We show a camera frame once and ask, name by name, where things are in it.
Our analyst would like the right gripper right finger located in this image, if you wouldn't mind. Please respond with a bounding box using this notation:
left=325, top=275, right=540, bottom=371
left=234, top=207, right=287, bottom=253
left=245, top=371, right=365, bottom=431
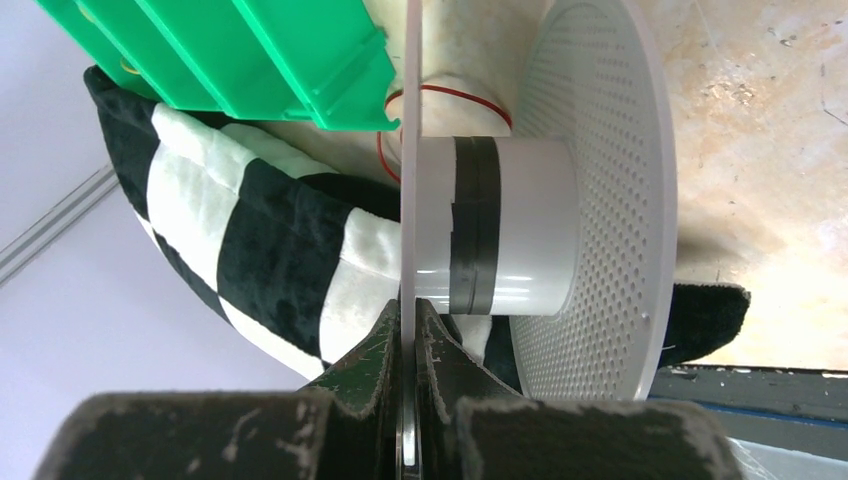
left=416, top=299, right=742, bottom=479

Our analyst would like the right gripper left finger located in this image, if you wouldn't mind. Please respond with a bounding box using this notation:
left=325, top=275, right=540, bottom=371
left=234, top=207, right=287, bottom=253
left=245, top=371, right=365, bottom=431
left=35, top=300, right=399, bottom=479

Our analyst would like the black white checkered pillow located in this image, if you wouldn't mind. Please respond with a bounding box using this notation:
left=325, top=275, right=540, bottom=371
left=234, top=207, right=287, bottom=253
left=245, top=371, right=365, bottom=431
left=84, top=66, right=750, bottom=392

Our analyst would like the green plastic compartment bin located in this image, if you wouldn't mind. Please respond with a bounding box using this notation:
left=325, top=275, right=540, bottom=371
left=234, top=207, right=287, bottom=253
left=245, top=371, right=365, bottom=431
left=43, top=0, right=397, bottom=132

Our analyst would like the grey filament spool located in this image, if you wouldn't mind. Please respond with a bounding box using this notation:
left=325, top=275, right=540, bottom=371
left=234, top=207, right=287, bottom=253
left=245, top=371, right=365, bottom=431
left=397, top=1, right=677, bottom=479

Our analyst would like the red wire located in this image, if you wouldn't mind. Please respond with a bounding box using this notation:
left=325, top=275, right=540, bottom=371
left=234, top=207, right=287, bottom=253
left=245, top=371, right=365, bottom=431
left=376, top=84, right=514, bottom=184

